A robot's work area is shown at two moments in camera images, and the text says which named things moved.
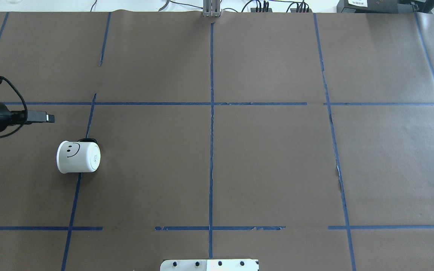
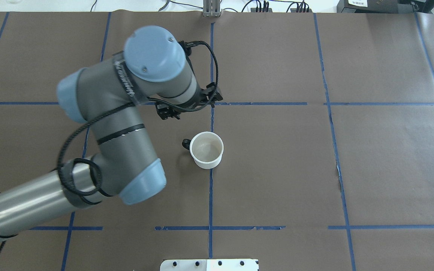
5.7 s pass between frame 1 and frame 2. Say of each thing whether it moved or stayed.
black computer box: stayed
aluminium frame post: stayed
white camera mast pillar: stayed
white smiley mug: moved
